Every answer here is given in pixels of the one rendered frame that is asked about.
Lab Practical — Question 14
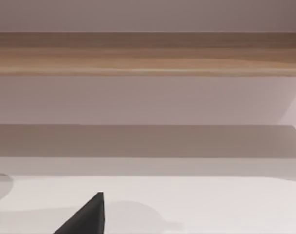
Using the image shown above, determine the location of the wooden shelf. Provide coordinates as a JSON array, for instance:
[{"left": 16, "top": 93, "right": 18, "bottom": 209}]
[{"left": 0, "top": 32, "right": 296, "bottom": 80}]

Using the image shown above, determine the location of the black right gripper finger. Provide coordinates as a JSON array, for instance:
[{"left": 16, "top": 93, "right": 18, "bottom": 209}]
[{"left": 53, "top": 192, "right": 107, "bottom": 234}]

